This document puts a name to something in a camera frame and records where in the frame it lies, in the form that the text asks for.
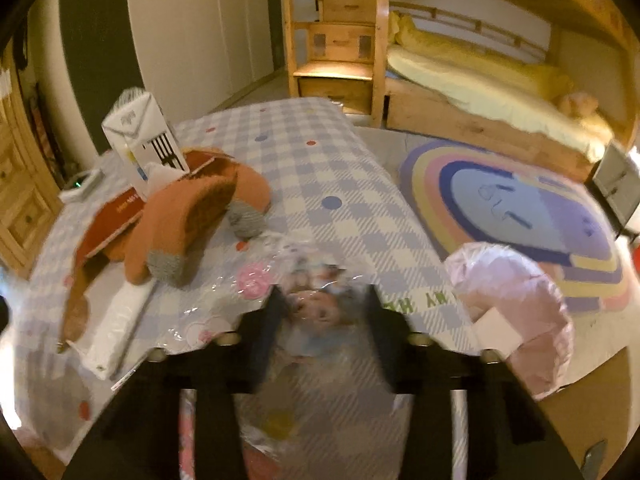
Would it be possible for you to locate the clear printed plastic bag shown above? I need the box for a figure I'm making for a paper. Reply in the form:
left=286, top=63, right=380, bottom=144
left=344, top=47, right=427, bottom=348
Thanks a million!
left=150, top=237, right=417, bottom=480

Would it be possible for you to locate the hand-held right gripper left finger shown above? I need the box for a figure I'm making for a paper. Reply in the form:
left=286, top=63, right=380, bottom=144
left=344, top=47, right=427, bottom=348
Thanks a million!
left=62, top=284, right=289, bottom=480

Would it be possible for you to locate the pale yellow bed sheet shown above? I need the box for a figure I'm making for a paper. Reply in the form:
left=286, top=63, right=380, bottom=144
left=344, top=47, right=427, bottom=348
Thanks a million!
left=387, top=42, right=616, bottom=161

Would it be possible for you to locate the white device with green light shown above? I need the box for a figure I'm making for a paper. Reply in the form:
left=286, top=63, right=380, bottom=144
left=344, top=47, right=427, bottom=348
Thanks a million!
left=60, top=169, right=104, bottom=204

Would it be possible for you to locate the orange sock with grey toe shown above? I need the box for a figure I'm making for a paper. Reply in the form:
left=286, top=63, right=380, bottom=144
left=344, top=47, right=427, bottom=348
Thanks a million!
left=125, top=175, right=239, bottom=289
left=185, top=147, right=273, bottom=239

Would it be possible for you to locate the pink plush toy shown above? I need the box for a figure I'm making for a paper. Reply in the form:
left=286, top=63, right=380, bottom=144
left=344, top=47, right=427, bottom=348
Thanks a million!
left=557, top=91, right=601, bottom=117

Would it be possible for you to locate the pink trash bag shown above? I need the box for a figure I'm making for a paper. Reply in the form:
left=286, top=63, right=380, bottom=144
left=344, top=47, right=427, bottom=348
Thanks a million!
left=444, top=242, right=576, bottom=401

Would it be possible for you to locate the wooden bunk bed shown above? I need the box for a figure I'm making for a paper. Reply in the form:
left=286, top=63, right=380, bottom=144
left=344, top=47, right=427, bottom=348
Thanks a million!
left=372, top=0, right=640, bottom=186

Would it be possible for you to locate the checkered cloth table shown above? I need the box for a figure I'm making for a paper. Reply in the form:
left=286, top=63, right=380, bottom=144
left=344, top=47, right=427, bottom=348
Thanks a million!
left=15, top=97, right=481, bottom=480

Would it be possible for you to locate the white nightstand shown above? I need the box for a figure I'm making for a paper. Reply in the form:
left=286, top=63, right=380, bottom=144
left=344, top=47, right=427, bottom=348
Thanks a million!
left=592, top=140, right=640, bottom=231

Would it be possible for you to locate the rainbow oval rug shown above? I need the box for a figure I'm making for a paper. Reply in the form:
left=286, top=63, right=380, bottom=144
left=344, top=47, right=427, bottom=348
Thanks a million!
left=399, top=140, right=633, bottom=313

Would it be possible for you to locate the tall black panel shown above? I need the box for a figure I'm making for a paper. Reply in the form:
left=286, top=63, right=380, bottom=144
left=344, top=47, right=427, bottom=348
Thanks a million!
left=59, top=0, right=146, bottom=156

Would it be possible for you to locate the white wardrobe with round holes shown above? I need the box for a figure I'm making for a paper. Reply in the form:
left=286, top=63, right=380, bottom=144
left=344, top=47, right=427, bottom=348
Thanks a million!
left=122, top=0, right=276, bottom=121

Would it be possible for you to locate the wooden drawer staircase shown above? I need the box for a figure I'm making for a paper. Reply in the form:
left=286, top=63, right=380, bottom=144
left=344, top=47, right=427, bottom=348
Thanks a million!
left=280, top=0, right=391, bottom=126

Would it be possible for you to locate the white milk carton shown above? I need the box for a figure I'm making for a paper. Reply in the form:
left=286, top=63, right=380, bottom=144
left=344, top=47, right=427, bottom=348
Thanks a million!
left=101, top=89, right=191, bottom=201

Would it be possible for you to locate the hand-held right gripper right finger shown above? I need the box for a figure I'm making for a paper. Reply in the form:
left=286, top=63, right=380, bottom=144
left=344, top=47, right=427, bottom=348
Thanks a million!
left=362, top=284, right=586, bottom=480

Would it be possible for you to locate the brown cardboard box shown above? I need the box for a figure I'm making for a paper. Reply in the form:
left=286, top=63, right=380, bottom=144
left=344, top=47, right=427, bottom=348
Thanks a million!
left=537, top=347, right=633, bottom=466

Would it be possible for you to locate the wooden glass-door cabinet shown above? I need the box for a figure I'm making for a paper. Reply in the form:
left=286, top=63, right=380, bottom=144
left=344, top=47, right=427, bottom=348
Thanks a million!
left=0, top=42, right=66, bottom=278

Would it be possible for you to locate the white box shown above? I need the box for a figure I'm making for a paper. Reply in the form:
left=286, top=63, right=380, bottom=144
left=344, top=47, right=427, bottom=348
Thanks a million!
left=82, top=279, right=157, bottom=382

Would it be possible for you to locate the red cardboard packet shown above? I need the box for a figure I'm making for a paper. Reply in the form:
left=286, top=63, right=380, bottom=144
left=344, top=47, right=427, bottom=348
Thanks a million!
left=75, top=147, right=236, bottom=266

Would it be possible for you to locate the yellow blanket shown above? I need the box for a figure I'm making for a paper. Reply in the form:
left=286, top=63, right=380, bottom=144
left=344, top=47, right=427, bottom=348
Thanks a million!
left=389, top=10, right=576, bottom=101

